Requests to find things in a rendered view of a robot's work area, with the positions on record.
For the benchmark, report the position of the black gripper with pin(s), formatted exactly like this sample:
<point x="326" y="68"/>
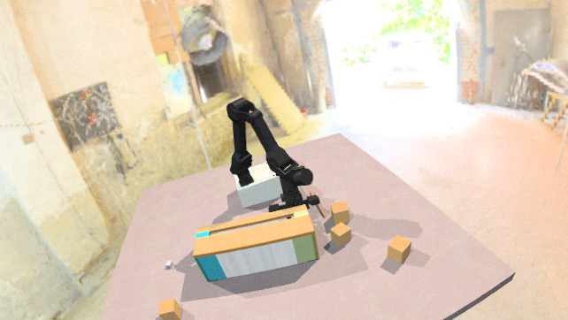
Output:
<point x="292" y="198"/>

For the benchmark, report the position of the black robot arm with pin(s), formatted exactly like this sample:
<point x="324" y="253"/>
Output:
<point x="276" y="157"/>

